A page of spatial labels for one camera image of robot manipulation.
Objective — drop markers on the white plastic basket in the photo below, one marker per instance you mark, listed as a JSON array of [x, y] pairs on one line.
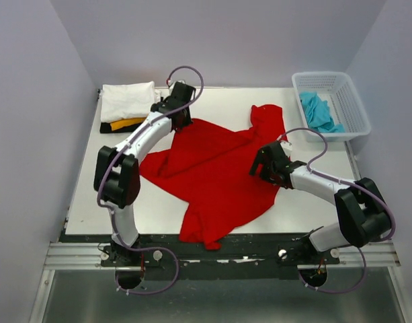
[[343, 100]]

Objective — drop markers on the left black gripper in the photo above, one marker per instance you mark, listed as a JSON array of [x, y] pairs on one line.
[[188, 120]]

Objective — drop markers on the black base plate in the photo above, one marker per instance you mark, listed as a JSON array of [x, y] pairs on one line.
[[241, 256]]

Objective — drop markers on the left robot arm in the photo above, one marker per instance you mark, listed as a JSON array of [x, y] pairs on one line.
[[117, 170]]

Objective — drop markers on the red t shirt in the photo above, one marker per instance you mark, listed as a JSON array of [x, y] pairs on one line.
[[208, 167]]

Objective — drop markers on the aluminium mounting rail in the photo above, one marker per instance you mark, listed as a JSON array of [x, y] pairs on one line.
[[88, 256]]

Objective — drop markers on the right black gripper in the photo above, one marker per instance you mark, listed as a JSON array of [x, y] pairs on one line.
[[260, 159]]

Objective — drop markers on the teal t shirt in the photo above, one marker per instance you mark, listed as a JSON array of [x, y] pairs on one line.
[[317, 114]]

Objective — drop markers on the folded black t shirt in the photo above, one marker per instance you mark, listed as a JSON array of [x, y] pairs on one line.
[[105, 127]]

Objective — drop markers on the folded white t shirt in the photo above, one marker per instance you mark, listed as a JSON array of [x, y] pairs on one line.
[[126, 101]]

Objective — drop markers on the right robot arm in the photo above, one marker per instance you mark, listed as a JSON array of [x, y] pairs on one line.
[[361, 211]]

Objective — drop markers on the folded yellow t shirt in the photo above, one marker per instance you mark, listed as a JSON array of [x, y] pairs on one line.
[[119, 124]]

